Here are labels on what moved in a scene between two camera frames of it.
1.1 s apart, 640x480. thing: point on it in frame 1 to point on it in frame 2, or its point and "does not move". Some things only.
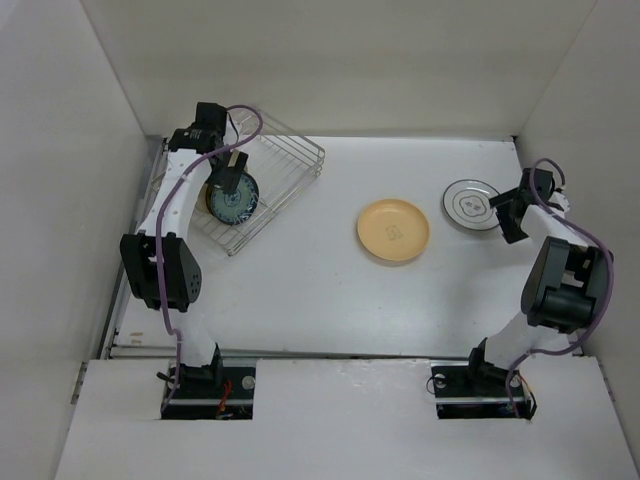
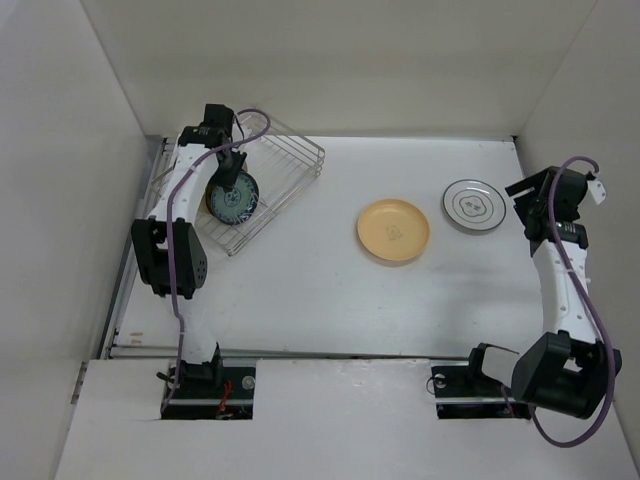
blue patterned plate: [233, 208] does not move
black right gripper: [511, 233] to [522, 201]
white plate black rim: [466, 202] does not move
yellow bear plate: [393, 229] does not move
